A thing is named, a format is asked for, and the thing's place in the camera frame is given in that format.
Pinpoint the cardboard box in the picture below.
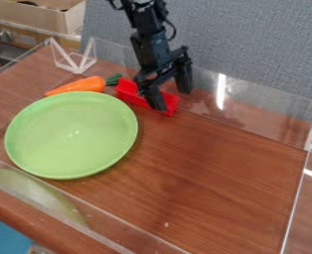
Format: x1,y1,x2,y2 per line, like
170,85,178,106
0,0,86,34

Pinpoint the wooden shelf unit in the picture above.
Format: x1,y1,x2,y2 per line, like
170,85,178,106
0,20,80,68

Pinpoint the red rectangular block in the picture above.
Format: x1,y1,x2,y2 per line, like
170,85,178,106
115,77,181,116

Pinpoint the black cable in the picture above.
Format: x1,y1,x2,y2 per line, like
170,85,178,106
162,19,179,42

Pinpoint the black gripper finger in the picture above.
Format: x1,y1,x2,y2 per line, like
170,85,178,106
145,86,167,111
175,62,194,94

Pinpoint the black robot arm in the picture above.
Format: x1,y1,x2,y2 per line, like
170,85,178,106
107,0,194,111

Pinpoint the orange toy carrot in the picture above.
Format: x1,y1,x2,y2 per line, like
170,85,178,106
46,73,122,96

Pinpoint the green round plate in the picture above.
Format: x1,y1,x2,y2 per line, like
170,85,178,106
5,92,138,180

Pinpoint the clear acrylic enclosure wall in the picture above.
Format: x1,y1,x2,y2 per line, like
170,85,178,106
0,43,312,254

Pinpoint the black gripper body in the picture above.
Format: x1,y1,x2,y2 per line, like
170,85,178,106
130,31,193,91

